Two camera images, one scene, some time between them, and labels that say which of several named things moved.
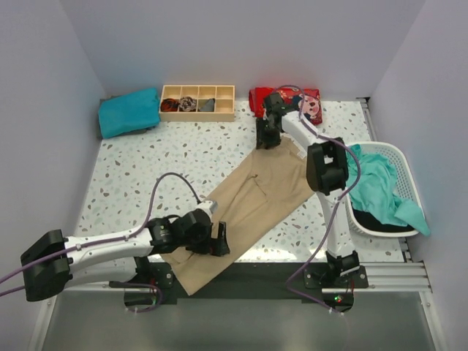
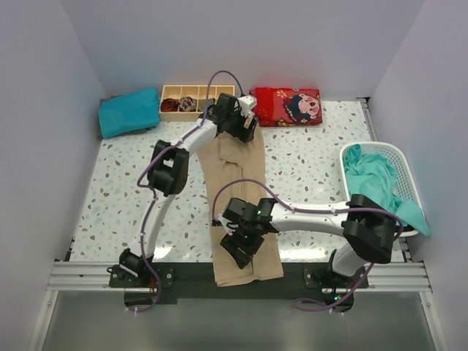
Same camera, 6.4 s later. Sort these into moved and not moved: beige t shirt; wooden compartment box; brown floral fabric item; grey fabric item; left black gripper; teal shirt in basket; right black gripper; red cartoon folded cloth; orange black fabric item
Moved: right black gripper; left black gripper; beige t shirt
Not moved: red cartoon folded cloth; grey fabric item; teal shirt in basket; orange black fabric item; wooden compartment box; brown floral fabric item
